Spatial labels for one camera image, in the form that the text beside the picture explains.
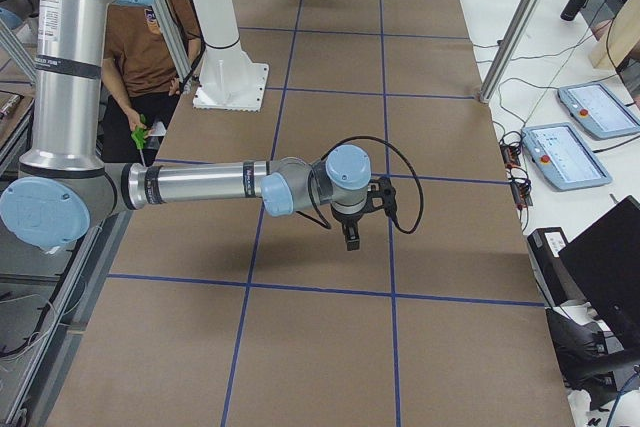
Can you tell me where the person in brown shirt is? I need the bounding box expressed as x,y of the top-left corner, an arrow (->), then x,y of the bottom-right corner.
102,4 -> 181,165

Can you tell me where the green handled tool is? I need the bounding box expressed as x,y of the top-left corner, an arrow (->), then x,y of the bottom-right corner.
131,114 -> 149,167

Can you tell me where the teach pendant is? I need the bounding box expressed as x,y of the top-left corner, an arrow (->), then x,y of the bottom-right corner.
521,123 -> 613,191
557,82 -> 639,140

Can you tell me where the wooden board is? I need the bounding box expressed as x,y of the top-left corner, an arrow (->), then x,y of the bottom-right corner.
589,0 -> 639,69

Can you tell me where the aluminium side frame strut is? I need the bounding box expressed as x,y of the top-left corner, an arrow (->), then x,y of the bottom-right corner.
152,0 -> 191,93

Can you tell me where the black laptop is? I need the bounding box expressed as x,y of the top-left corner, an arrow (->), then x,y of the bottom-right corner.
559,195 -> 639,348

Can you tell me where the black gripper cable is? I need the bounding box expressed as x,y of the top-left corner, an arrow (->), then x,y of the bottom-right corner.
299,135 -> 425,235

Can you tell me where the aluminium frame post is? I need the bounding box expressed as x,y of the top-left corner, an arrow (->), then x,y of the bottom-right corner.
478,0 -> 541,104

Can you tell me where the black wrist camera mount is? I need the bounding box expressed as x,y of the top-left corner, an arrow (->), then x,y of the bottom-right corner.
364,176 -> 397,218

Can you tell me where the orange electronics board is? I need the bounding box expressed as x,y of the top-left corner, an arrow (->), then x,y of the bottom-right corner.
500,143 -> 522,169

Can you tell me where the far teach pendant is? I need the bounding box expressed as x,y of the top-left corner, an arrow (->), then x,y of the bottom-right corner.
557,82 -> 639,140

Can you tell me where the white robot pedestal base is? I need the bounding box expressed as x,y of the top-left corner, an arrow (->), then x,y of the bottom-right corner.
192,0 -> 269,112

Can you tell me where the black computer box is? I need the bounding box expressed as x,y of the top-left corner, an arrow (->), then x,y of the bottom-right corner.
527,227 -> 584,306

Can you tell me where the near teach pendant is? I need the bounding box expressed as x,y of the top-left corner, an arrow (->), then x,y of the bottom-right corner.
521,123 -> 613,191

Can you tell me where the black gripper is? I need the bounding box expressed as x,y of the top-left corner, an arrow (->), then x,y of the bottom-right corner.
330,201 -> 365,251

